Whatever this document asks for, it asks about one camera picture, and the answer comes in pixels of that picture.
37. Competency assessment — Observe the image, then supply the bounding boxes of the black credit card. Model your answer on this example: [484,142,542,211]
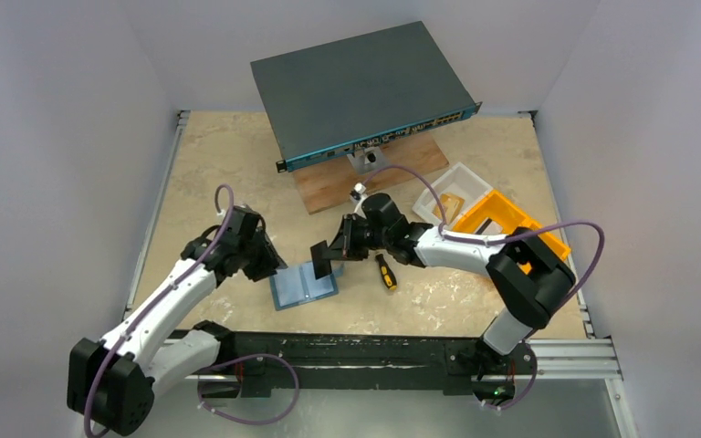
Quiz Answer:
[310,240,333,279]

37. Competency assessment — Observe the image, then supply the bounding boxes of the blue card holder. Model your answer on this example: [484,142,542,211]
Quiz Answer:
[269,262,344,311]

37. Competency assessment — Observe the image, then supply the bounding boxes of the gold credit card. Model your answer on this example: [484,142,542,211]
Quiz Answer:
[435,193,465,223]

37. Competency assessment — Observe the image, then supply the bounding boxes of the white credit card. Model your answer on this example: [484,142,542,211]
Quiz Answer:
[475,218,505,235]

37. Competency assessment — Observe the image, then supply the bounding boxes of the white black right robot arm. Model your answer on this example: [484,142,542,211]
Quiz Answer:
[310,193,576,371]

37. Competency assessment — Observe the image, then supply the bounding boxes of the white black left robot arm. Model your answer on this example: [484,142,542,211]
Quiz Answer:
[66,205,285,436]

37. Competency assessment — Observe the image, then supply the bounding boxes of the brown wooden board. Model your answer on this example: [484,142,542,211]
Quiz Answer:
[293,133,449,214]

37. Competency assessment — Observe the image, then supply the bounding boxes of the clear plastic bin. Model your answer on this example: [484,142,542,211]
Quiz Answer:
[412,162,493,229]

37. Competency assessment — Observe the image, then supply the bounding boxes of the orange plastic divided bin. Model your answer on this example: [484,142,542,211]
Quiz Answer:
[450,191,573,273]

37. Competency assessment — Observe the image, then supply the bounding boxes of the yellow black handled screwdriver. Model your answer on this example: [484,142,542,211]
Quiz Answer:
[375,254,398,291]

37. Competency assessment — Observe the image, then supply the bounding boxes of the small grey metal bracket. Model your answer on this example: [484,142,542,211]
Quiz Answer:
[347,146,391,175]

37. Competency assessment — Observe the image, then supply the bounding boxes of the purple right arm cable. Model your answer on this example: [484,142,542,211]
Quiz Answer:
[352,164,606,316]

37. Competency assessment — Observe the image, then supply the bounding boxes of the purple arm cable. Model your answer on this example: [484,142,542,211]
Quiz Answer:
[352,164,606,316]
[83,184,235,438]

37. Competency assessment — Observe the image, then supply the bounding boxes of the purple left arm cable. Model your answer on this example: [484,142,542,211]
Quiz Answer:
[83,184,235,438]

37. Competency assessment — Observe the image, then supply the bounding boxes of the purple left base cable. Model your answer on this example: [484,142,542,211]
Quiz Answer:
[196,352,300,427]

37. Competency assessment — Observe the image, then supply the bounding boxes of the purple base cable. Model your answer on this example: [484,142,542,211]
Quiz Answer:
[478,344,539,412]
[196,352,300,427]

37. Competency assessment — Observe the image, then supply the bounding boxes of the grey network switch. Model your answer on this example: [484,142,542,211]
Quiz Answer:
[250,21,481,172]

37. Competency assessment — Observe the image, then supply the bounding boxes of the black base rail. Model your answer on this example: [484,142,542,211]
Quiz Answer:
[195,321,538,402]

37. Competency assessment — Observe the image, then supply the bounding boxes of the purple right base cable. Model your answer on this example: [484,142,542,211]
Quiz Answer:
[478,344,539,412]

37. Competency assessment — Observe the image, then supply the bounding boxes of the aluminium frame rail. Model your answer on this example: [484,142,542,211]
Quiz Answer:
[530,339,622,380]

